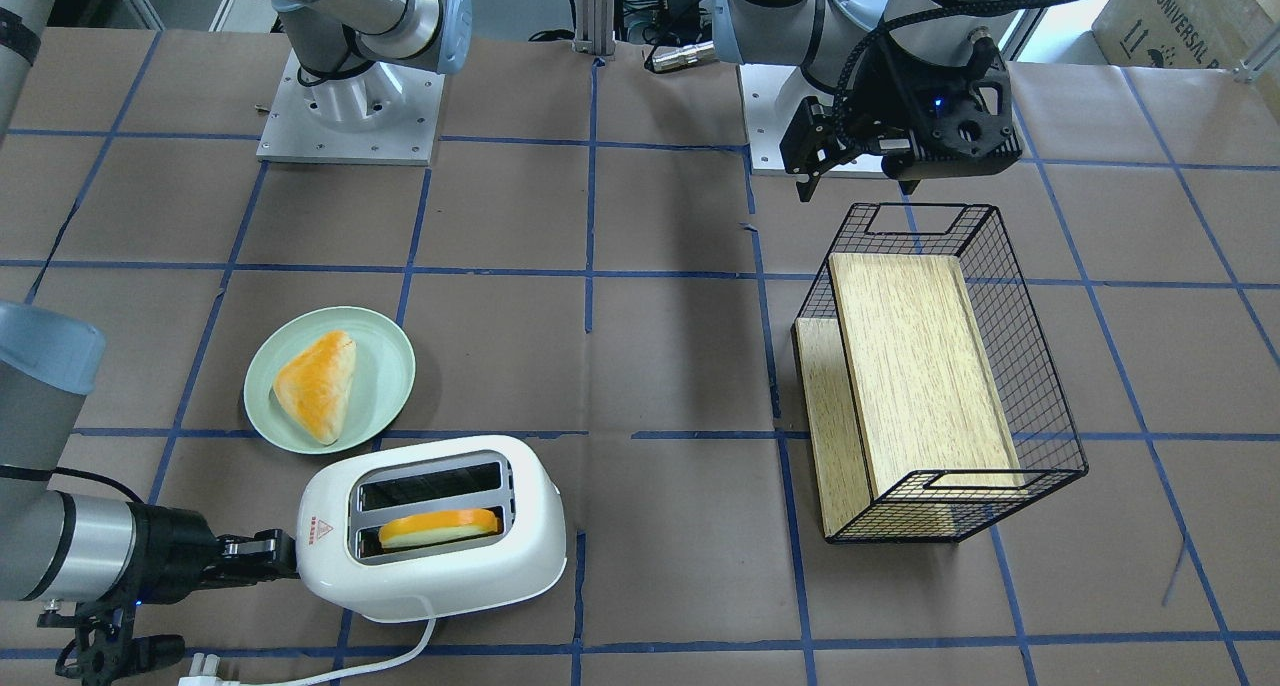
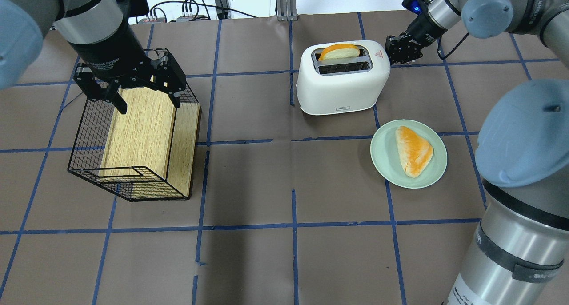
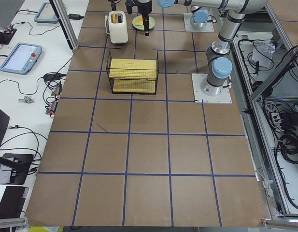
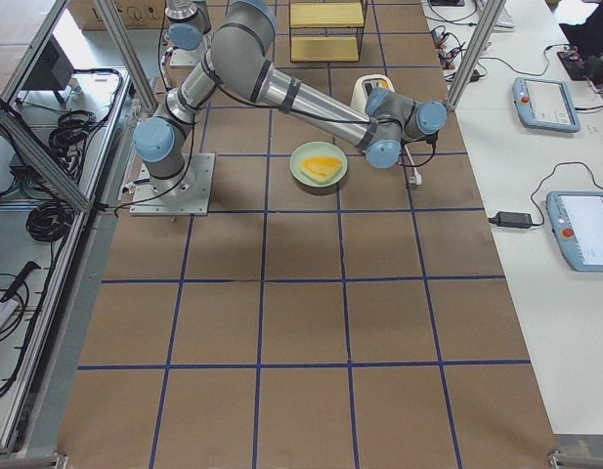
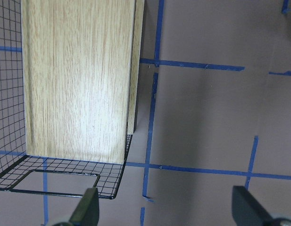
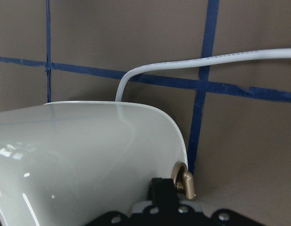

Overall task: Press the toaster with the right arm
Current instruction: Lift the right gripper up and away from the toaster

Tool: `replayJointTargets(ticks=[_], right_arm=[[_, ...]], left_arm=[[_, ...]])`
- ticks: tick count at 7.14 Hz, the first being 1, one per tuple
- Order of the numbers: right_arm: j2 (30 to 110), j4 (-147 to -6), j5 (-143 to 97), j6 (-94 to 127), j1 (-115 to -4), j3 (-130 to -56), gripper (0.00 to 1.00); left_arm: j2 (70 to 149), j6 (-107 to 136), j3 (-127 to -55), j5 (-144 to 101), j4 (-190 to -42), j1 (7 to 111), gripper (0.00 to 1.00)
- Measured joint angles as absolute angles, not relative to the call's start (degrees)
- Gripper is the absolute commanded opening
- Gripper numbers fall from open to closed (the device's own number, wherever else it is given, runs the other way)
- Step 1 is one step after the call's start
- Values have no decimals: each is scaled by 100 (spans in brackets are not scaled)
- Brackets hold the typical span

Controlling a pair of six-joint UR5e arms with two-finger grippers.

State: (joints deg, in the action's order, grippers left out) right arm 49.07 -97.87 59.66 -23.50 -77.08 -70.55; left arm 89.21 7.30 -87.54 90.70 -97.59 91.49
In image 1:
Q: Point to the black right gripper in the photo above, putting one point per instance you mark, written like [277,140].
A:
[177,548]

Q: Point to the white two-slot toaster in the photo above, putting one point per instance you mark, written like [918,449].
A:
[342,508]

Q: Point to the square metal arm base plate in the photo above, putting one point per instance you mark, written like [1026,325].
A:
[386,116]

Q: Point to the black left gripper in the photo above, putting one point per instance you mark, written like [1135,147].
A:
[886,99]

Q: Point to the yellow bread slice in toaster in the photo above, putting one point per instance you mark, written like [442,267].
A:
[437,527]

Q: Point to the triangular yellow bread on plate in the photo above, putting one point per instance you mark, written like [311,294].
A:
[314,388]

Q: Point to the light wooden board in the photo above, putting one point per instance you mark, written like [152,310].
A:
[909,437]

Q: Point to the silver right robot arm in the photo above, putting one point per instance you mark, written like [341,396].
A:
[96,552]

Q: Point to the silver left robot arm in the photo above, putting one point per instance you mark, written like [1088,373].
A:
[750,31]

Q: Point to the cardboard box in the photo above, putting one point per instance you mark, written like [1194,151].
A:
[1182,33]

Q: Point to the black power adapter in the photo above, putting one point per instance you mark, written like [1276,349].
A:
[679,17]

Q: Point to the light green round plate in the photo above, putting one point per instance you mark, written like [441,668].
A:
[384,373]

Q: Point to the aluminium frame post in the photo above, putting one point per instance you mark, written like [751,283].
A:
[593,28]

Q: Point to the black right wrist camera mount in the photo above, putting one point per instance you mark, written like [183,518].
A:
[104,649]

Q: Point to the black wire basket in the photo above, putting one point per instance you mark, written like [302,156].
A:
[1041,425]

